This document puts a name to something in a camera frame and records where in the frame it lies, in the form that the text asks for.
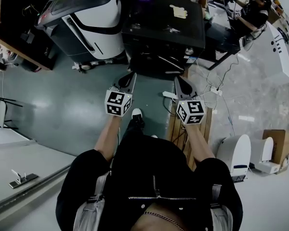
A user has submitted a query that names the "grey bag strap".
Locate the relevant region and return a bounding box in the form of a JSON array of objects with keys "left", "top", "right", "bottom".
[
  {"left": 73, "top": 171, "right": 111, "bottom": 231},
  {"left": 210, "top": 183, "right": 235, "bottom": 231}
]

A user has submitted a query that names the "white power strip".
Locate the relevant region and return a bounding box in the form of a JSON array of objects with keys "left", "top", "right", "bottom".
[
  {"left": 162, "top": 91, "right": 178, "bottom": 100},
  {"left": 210, "top": 86, "right": 223, "bottom": 97}
]

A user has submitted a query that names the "white chair with black frame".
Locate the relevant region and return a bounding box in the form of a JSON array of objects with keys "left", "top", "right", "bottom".
[{"left": 0, "top": 95, "right": 24, "bottom": 130}]

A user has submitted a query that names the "person's left forearm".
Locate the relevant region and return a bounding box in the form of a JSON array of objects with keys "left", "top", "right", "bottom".
[{"left": 93, "top": 115, "right": 123, "bottom": 163}]

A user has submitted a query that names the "white cable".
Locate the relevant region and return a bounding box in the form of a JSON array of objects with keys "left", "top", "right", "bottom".
[{"left": 195, "top": 64, "right": 232, "bottom": 110}]

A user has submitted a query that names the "metal hinge bracket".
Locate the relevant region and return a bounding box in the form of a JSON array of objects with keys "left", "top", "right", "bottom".
[{"left": 8, "top": 169, "right": 39, "bottom": 190}]

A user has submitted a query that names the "brown cardboard box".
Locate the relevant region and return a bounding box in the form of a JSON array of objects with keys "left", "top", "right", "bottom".
[{"left": 262, "top": 129, "right": 289, "bottom": 171}]

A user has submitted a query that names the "white and black appliance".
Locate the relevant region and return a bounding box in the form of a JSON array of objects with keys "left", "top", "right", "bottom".
[{"left": 34, "top": 0, "right": 126, "bottom": 63}]

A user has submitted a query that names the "white desk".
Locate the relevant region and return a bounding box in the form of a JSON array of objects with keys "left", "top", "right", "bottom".
[{"left": 266, "top": 22, "right": 289, "bottom": 82}]

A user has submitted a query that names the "wooden pallet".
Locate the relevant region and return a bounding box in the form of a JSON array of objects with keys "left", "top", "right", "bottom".
[{"left": 167, "top": 66, "right": 213, "bottom": 171}]

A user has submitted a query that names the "wooden shelf unit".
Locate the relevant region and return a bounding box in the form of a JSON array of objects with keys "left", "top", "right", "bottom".
[{"left": 0, "top": 0, "right": 56, "bottom": 71}]

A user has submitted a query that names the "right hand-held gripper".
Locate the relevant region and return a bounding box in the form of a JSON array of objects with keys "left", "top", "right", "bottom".
[{"left": 174, "top": 77, "right": 207, "bottom": 126}]

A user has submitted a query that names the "person's right forearm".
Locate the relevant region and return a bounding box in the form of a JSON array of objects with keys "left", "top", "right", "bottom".
[{"left": 183, "top": 123, "right": 216, "bottom": 164}]

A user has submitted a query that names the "person's black top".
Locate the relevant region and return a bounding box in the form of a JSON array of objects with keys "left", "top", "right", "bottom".
[{"left": 55, "top": 133, "right": 244, "bottom": 231}]

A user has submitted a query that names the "person's black white-toed shoe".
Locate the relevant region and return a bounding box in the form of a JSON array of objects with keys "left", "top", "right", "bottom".
[{"left": 131, "top": 108, "right": 145, "bottom": 131}]

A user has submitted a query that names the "metal chain necklace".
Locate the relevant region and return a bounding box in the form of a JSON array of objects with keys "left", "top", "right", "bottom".
[{"left": 144, "top": 210, "right": 186, "bottom": 231}]

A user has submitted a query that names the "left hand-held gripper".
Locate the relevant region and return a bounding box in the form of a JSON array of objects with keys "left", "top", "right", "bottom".
[{"left": 104, "top": 72, "right": 138, "bottom": 117}]

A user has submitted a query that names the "beige paper cutout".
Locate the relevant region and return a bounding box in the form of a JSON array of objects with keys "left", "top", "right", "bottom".
[{"left": 170, "top": 4, "right": 189, "bottom": 19}]

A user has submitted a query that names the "black metal table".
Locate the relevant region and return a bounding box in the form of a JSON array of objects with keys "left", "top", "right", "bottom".
[{"left": 204, "top": 5, "right": 242, "bottom": 71}]

